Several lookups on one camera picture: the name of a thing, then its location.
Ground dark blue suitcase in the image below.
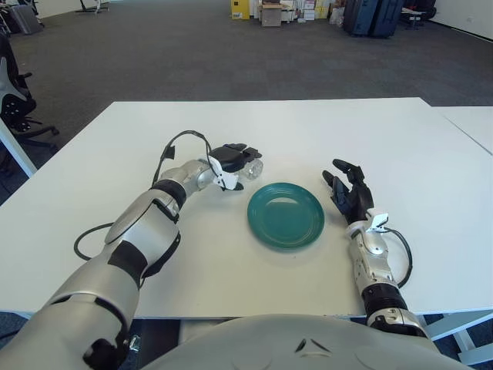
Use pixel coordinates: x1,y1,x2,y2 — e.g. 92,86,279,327
371,0,404,39

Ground white left wrist connector housing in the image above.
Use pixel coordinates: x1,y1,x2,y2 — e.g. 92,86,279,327
209,155,240,191

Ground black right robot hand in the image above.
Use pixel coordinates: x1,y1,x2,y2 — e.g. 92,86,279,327
322,158,375,226

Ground white table leg frame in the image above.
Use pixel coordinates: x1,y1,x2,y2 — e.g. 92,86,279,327
423,308,493,365

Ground black suitcase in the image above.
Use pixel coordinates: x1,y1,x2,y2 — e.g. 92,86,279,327
342,0,377,38

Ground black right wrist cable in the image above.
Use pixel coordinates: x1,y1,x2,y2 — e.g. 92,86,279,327
384,227,414,289

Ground yellow box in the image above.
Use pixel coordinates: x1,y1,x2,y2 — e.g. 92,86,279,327
230,0,251,20

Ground stack of white boxes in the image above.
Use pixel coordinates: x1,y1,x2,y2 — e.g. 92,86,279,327
302,0,330,21

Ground black stand base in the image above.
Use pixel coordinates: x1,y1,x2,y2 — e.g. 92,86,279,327
75,0,111,13

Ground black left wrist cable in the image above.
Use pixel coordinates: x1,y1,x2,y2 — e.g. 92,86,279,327
152,129,216,187

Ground grey suitcase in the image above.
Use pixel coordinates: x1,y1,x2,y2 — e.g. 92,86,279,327
5,4,43,35

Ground white wrist connector housing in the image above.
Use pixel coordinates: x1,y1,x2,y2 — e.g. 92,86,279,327
209,155,240,191
365,210,389,232

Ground white right wrist connector housing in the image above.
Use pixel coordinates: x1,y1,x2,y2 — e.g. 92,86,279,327
365,210,389,232

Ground teal round plate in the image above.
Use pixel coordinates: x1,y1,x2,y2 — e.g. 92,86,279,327
246,182,326,254

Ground black left shoulder cable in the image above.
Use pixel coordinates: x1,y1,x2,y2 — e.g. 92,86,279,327
72,222,116,264

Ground grey robot torso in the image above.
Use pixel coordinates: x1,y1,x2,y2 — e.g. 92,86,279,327
142,314,448,370

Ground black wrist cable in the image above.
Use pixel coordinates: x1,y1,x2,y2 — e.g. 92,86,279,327
384,227,414,289
152,129,216,187

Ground black office chair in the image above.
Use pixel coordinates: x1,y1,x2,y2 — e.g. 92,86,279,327
0,34,59,150

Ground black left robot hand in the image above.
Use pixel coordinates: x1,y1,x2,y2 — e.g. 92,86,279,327
210,143,264,174

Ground clear plastic water bottle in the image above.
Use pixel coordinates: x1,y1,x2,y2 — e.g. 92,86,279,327
236,160,265,182

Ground dark chair with white seat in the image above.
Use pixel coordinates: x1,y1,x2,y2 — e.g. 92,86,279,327
400,5,438,30

